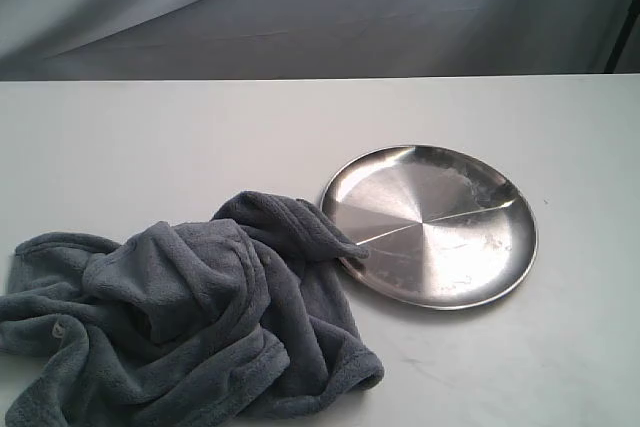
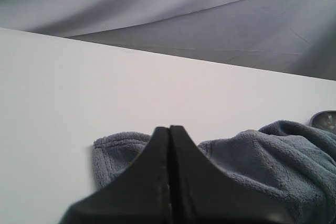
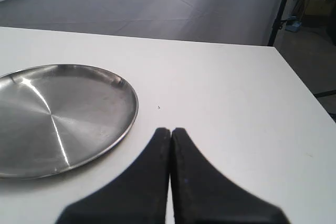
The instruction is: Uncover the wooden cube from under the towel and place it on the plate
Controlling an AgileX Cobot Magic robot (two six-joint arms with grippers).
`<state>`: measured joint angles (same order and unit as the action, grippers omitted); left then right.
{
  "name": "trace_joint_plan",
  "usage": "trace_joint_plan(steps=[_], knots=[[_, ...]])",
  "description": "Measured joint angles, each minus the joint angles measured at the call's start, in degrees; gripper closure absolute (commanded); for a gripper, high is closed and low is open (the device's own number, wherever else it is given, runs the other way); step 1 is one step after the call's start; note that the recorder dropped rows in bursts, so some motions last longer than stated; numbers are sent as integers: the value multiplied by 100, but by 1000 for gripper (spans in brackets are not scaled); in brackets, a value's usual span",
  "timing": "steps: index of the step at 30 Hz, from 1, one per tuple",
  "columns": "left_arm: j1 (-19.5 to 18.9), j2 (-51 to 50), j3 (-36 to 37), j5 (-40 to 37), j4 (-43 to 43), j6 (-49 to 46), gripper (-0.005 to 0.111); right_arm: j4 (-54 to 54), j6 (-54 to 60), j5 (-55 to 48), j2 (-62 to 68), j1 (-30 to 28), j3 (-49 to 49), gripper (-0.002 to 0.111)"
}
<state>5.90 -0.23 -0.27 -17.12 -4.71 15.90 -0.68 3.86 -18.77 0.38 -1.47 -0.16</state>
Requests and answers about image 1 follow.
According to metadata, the grey backdrop cloth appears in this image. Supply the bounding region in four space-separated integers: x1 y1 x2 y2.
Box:
1 0 639 81

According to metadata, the grey fleece towel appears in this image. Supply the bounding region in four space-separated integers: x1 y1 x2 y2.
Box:
1 192 384 426

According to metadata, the round stainless steel plate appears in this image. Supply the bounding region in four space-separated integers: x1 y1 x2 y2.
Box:
320 145 539 311

